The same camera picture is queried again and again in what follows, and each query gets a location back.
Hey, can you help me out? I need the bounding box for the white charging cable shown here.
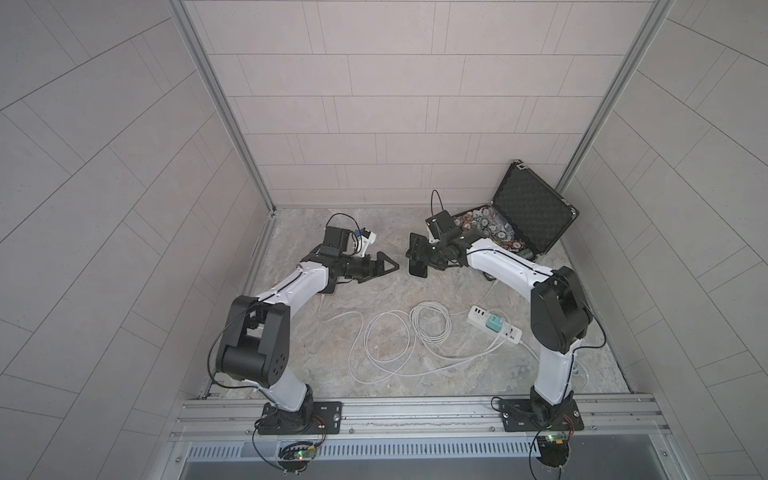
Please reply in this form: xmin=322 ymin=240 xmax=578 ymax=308
xmin=317 ymin=293 xmax=523 ymax=386

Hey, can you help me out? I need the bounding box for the black poker chip case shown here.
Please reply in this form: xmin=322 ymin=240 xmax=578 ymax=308
xmin=453 ymin=159 xmax=579 ymax=261

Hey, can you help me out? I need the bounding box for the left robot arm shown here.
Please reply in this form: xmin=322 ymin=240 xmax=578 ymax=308
xmin=206 ymin=225 xmax=399 ymax=413

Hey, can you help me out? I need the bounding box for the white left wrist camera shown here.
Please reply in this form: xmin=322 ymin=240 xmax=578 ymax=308
xmin=354 ymin=228 xmax=376 ymax=257

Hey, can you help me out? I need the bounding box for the green case phone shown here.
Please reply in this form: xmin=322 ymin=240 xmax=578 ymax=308
xmin=406 ymin=232 xmax=430 ymax=278

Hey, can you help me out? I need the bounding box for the white power strip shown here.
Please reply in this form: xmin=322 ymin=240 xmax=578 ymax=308
xmin=467 ymin=305 xmax=523 ymax=345

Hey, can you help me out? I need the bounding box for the aluminium front rail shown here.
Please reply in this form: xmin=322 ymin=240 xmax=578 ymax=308
xmin=169 ymin=393 xmax=670 ymax=441

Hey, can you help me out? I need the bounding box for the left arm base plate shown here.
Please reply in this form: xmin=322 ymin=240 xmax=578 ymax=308
xmin=256 ymin=401 xmax=344 ymax=436

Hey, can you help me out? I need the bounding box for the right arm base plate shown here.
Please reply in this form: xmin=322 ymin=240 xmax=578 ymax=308
xmin=491 ymin=395 xmax=584 ymax=433

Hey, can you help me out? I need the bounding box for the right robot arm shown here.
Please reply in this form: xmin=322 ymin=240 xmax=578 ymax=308
xmin=409 ymin=210 xmax=594 ymax=428

